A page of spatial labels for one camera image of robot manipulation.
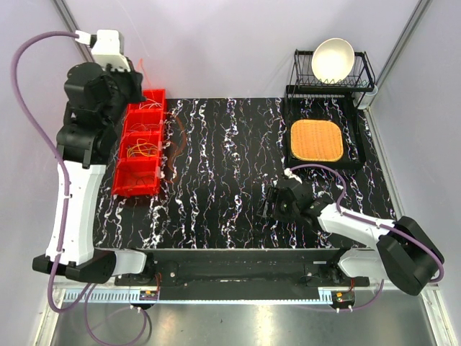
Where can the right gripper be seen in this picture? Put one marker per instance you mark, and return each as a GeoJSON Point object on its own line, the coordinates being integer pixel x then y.
{"type": "Point", "coordinates": [273, 195]}

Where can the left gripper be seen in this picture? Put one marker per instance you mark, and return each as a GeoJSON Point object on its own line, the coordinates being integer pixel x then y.
{"type": "Point", "coordinates": [133, 77]}

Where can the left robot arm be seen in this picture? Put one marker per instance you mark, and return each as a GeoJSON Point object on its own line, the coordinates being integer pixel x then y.
{"type": "Point", "coordinates": [84, 145]}

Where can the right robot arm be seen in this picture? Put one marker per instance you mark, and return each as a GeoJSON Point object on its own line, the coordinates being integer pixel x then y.
{"type": "Point", "coordinates": [398, 251]}

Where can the red bin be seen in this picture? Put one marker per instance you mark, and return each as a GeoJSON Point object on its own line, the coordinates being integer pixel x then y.
{"type": "Point", "coordinates": [141, 145]}
{"type": "Point", "coordinates": [136, 177]}
{"type": "Point", "coordinates": [155, 99]}
{"type": "Point", "coordinates": [143, 121]}

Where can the red bin farthest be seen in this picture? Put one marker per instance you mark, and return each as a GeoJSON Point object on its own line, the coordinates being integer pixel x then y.
{"type": "Point", "coordinates": [155, 99]}

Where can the orange woven mat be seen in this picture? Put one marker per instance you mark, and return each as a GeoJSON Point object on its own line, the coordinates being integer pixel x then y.
{"type": "Point", "coordinates": [316, 140]}

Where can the red bin nearest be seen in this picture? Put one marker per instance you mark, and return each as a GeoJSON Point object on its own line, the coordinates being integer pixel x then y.
{"type": "Point", "coordinates": [136, 177]}

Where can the white cup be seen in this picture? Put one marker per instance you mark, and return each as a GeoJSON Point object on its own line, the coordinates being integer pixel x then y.
{"type": "Point", "coordinates": [362, 100]}

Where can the black dish rack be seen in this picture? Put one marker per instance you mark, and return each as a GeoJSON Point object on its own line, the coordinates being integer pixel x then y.
{"type": "Point", "coordinates": [310, 76]}

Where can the white bowl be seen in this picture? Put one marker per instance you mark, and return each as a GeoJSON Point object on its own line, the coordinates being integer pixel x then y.
{"type": "Point", "coordinates": [333, 60]}

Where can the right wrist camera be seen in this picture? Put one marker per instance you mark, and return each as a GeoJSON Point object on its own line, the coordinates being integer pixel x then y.
{"type": "Point", "coordinates": [290, 175]}

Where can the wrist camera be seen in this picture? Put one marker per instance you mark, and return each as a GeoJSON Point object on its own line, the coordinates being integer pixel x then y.
{"type": "Point", "coordinates": [290, 175]}
{"type": "Point", "coordinates": [107, 49]}

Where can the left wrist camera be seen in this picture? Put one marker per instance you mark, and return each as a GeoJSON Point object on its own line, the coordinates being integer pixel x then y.
{"type": "Point", "coordinates": [107, 49]}

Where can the aluminium frame post right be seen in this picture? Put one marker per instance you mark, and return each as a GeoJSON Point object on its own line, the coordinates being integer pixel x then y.
{"type": "Point", "coordinates": [404, 38]}

